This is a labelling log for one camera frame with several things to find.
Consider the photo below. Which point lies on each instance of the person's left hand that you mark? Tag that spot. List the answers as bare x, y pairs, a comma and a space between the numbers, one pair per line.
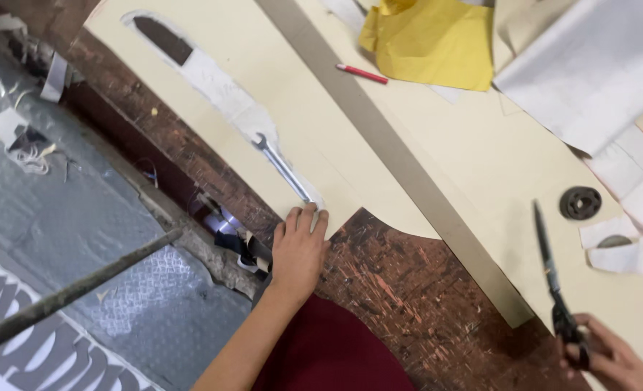
297, 255

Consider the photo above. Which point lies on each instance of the person's right hand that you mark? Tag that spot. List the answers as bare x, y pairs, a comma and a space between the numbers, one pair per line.
612, 355

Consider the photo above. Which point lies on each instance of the black scissors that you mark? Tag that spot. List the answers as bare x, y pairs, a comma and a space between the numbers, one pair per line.
555, 288

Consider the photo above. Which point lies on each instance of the silver wrench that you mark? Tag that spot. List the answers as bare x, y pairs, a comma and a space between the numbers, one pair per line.
282, 165

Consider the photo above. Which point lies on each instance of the person's maroon clothing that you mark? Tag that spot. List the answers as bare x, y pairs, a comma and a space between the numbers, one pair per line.
329, 347

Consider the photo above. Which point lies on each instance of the white cut fabric pieces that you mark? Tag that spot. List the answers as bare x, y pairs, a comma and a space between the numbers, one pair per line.
634, 217

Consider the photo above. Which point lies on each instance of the long cardboard ruler strip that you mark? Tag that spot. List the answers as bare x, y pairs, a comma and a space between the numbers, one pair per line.
392, 152

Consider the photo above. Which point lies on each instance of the black round metal weight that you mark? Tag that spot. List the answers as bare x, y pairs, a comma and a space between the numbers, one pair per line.
580, 203

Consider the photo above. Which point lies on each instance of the white pattern piece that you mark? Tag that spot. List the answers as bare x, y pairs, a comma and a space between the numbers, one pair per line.
224, 92

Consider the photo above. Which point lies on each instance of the cream fabric sheet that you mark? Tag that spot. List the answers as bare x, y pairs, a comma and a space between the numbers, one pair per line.
462, 163

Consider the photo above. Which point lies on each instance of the red pencil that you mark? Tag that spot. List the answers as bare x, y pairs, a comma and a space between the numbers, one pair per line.
361, 74

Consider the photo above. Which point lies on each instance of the wooden stick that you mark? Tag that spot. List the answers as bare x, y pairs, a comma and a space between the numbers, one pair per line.
71, 293

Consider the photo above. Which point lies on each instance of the yellow paper sheet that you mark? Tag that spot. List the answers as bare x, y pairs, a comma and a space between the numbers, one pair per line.
435, 43

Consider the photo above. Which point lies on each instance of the printed banner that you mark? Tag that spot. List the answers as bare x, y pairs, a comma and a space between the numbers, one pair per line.
44, 336

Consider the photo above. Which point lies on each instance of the white thread tangle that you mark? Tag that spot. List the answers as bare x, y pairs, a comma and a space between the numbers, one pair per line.
28, 158

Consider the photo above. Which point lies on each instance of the white fabric sheet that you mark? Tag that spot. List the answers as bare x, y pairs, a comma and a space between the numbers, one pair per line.
587, 70

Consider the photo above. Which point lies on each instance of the white paper scrap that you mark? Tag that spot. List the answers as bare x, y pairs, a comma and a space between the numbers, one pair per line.
56, 77

